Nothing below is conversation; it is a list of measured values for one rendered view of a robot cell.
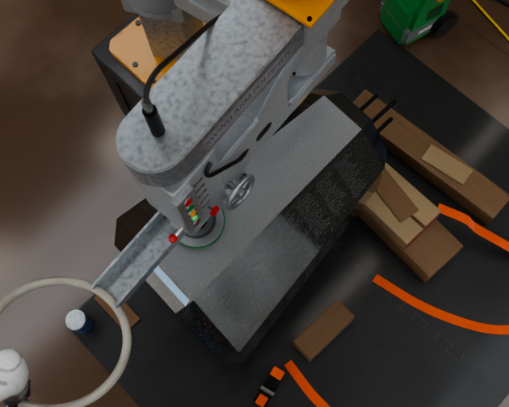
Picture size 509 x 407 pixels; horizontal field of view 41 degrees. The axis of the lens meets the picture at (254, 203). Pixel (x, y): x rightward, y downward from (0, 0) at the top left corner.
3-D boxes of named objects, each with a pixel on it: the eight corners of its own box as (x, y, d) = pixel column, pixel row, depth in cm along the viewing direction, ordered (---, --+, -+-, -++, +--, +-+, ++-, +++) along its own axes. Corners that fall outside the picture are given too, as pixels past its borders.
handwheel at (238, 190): (237, 170, 246) (233, 154, 232) (258, 186, 244) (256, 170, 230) (210, 201, 243) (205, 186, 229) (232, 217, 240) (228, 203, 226)
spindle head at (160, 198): (212, 134, 255) (195, 73, 213) (257, 166, 249) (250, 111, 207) (148, 204, 246) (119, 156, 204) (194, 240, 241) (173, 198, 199)
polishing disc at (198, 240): (233, 228, 266) (233, 227, 265) (188, 257, 263) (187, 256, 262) (205, 186, 272) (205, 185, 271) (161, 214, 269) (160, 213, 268)
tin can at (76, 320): (95, 327, 341) (88, 323, 329) (77, 337, 340) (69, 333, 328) (87, 310, 345) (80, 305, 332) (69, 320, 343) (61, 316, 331)
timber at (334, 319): (309, 362, 330) (310, 359, 319) (292, 344, 333) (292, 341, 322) (352, 320, 336) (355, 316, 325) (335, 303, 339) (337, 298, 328)
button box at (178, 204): (199, 212, 230) (187, 182, 204) (205, 216, 230) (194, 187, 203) (184, 229, 228) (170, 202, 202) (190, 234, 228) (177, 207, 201)
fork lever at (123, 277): (211, 144, 257) (209, 139, 253) (250, 174, 253) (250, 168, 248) (86, 283, 240) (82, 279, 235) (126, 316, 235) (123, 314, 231)
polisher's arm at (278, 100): (294, 49, 269) (295, -32, 223) (341, 80, 264) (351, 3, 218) (174, 185, 253) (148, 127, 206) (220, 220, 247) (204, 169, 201)
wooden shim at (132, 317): (94, 298, 347) (94, 297, 345) (109, 284, 349) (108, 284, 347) (126, 333, 340) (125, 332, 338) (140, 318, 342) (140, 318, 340)
